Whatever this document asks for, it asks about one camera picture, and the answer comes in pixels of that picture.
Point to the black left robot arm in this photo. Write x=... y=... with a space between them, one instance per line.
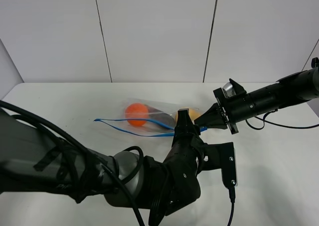
x=38 y=156

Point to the yellow pear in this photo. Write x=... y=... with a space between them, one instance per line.
x=193 y=114

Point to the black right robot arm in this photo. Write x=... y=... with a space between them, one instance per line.
x=292 y=90

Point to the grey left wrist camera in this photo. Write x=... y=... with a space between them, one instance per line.
x=222 y=156

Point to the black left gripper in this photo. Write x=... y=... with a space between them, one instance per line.
x=174 y=182

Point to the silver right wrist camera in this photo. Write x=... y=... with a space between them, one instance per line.
x=232 y=89

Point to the dark purple eggplant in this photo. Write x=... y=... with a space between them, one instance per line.
x=163 y=118

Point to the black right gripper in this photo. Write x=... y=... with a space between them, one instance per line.
x=227 y=112

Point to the orange fruit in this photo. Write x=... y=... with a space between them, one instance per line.
x=136 y=114

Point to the clear zip bag blue zipper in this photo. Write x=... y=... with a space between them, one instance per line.
x=118 y=121

